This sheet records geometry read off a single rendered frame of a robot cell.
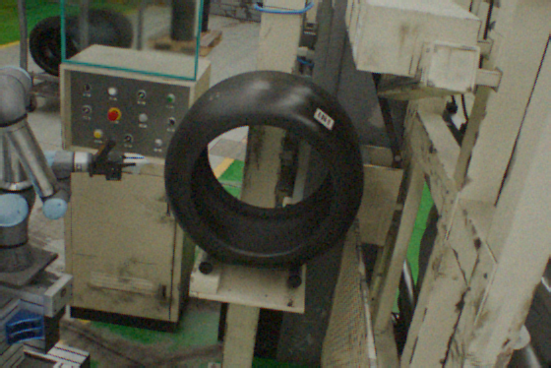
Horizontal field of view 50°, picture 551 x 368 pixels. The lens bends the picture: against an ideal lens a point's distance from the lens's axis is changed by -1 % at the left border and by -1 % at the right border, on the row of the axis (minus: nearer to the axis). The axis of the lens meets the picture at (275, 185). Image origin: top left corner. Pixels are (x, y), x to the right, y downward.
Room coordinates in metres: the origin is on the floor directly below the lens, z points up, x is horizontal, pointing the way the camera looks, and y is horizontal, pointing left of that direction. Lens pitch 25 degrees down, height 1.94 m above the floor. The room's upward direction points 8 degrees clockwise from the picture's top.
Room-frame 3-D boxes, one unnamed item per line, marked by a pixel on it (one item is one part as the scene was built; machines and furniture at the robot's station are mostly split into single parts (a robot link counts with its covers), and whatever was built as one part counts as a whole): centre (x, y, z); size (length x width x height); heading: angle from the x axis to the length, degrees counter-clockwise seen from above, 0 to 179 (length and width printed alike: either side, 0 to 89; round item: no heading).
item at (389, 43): (1.60, -0.26, 1.71); 0.61 x 0.25 x 0.15; 0
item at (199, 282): (1.72, 0.18, 0.83); 0.36 x 0.09 x 0.06; 0
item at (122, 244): (2.47, 0.65, 0.63); 0.56 x 0.41 x 1.27; 90
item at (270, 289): (1.72, 0.04, 0.80); 0.37 x 0.36 x 0.02; 90
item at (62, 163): (1.86, 0.76, 1.04); 0.11 x 0.08 x 0.09; 105
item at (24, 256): (1.69, 0.87, 0.77); 0.15 x 0.15 x 0.10
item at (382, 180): (1.94, -0.35, 1.05); 0.20 x 0.15 x 0.30; 0
